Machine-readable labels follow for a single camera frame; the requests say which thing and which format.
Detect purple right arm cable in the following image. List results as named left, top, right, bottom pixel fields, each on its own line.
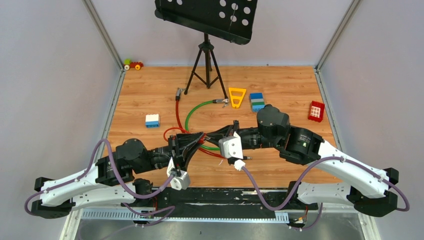
left=241, top=156, right=411, bottom=232

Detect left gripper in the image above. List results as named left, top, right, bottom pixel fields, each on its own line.
left=134, top=134, right=207, bottom=175

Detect black music stand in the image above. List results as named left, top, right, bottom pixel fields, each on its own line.
left=154, top=0, right=258, bottom=103

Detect toy car red green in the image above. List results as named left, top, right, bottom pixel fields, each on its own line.
left=123, top=58, right=144, bottom=71

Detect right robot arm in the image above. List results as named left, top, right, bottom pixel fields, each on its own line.
left=206, top=104, right=400, bottom=217

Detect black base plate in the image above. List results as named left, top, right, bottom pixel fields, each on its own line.
left=120, top=187, right=319, bottom=220

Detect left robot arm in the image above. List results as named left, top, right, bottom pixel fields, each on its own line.
left=24, top=132, right=205, bottom=219

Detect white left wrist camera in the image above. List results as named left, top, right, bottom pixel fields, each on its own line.
left=166, top=157, right=191, bottom=191

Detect yellow triangular plastic piece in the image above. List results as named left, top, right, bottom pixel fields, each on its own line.
left=228, top=87, right=247, bottom=109

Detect blue green stacked blocks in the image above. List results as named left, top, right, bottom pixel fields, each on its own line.
left=249, top=92, right=266, bottom=113

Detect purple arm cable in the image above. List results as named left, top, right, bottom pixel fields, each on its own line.
left=241, top=156, right=411, bottom=232
left=24, top=138, right=176, bottom=229

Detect red padlock with thin cable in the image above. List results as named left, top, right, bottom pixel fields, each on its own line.
left=163, top=127, right=205, bottom=144

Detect thick red cable lock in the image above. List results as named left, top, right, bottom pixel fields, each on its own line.
left=174, top=87, right=253, bottom=161

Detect white blue block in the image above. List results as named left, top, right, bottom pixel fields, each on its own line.
left=145, top=114, right=161, bottom=128

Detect green cable lock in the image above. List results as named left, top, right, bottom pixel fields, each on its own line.
left=184, top=98, right=229, bottom=151

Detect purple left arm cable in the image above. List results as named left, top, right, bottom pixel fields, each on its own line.
left=24, top=138, right=176, bottom=229

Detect red window block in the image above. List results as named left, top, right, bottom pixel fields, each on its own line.
left=307, top=101, right=326, bottom=123

